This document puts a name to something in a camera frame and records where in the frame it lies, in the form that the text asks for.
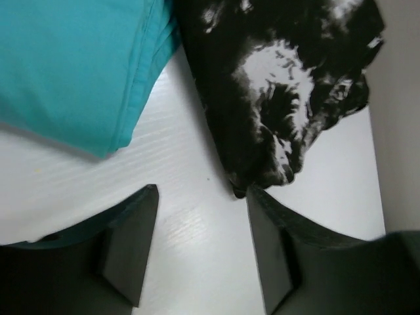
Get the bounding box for black white tie-dye shirt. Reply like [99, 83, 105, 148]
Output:
[174, 1, 385, 198]

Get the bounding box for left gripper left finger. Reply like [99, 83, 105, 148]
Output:
[1, 184, 159, 315]

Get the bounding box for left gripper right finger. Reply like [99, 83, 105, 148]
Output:
[246, 186, 419, 315]

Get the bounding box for turquoise shorts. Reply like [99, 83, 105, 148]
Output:
[1, 1, 180, 158]

